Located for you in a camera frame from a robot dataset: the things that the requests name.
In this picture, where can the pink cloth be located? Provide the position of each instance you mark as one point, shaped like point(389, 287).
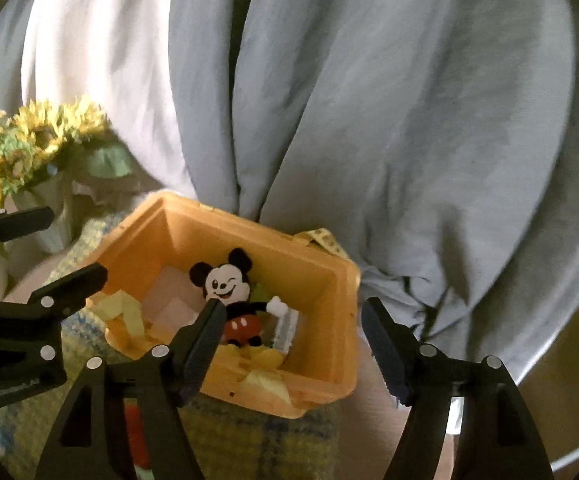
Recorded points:
point(169, 302)

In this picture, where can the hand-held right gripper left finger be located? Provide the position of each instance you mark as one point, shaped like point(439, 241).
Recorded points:
point(203, 352)

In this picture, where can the pale pink curtain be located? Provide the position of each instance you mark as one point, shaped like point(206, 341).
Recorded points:
point(109, 60)

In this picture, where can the grey curtain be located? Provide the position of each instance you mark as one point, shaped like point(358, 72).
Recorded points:
point(399, 135)
point(11, 60)

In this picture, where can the grey-green vase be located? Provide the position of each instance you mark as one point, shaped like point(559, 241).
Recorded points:
point(51, 215)

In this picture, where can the mouse plush toy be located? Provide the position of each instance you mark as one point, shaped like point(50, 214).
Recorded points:
point(227, 285)

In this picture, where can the white sock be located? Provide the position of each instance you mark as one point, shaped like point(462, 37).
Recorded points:
point(287, 330)

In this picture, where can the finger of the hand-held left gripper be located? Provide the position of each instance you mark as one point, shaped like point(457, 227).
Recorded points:
point(74, 285)
point(14, 225)

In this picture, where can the red fluffy toy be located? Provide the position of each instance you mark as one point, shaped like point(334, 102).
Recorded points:
point(137, 432)

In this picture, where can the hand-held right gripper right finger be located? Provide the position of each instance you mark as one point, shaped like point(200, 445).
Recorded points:
point(385, 355)

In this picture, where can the sunflower bouquet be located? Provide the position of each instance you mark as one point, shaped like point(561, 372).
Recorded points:
point(29, 150)

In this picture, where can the yellow-green plaid blanket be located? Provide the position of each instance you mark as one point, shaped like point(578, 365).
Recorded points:
point(249, 440)

